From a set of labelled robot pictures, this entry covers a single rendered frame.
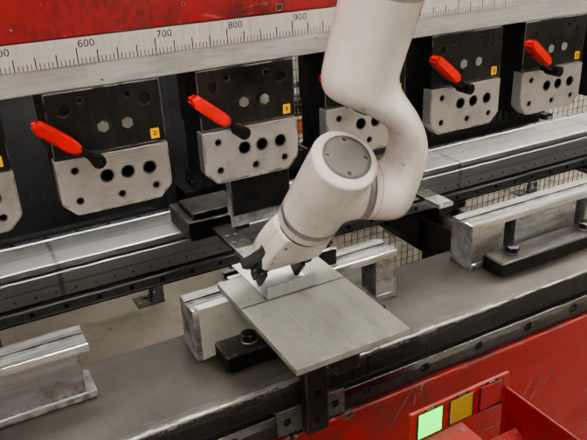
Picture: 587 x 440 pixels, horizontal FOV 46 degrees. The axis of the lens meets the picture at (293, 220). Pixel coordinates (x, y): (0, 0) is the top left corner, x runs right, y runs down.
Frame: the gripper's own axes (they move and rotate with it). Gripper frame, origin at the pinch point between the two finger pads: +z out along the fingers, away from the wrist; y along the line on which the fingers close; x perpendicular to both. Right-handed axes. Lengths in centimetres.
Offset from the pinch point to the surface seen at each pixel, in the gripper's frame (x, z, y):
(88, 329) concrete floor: -61, 185, 7
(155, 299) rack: -66, 186, -23
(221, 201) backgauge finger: -21.7, 16.7, -2.2
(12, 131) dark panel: -52, 27, 29
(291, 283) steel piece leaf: 3.8, -2.4, 0.0
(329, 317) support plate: 11.7, -6.8, -1.4
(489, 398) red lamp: 30.1, 3.1, -26.2
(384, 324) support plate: 16.0, -10.4, -7.0
